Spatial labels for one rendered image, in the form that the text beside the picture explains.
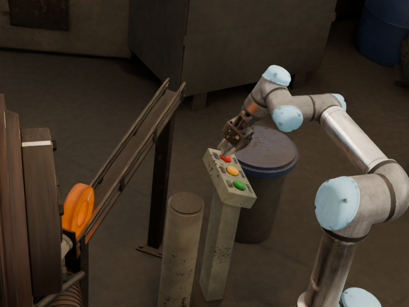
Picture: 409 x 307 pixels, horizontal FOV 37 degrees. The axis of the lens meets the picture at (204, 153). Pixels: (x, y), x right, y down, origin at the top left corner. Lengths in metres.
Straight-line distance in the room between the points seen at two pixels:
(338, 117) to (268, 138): 0.89
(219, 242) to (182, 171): 0.88
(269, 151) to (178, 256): 0.63
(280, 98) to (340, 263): 0.48
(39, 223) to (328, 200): 0.72
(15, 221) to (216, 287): 1.53
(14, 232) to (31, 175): 0.10
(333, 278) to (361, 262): 1.19
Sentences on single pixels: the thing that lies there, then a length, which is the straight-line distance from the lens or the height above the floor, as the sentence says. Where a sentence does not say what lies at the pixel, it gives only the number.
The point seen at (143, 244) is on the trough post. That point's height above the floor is 0.01.
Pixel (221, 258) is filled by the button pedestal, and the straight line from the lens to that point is 2.24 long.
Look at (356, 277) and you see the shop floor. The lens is 2.67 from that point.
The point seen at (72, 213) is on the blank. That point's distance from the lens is 1.60.
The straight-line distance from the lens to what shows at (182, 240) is 2.04.
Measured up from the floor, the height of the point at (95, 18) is 0.28.
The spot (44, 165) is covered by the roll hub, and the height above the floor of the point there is 1.25.
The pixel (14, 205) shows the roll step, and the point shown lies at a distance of 0.90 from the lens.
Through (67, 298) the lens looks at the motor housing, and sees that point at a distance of 1.70.
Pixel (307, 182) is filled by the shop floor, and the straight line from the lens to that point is 3.07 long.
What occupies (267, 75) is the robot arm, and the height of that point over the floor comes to 1.02.
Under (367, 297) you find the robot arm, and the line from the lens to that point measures 1.77.
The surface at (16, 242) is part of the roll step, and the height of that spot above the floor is 1.20.
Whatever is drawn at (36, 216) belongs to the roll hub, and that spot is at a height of 1.20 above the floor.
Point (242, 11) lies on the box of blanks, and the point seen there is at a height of 0.58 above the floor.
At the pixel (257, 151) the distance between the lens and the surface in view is 2.45.
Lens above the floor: 1.83
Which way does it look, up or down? 36 degrees down
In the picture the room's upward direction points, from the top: 8 degrees clockwise
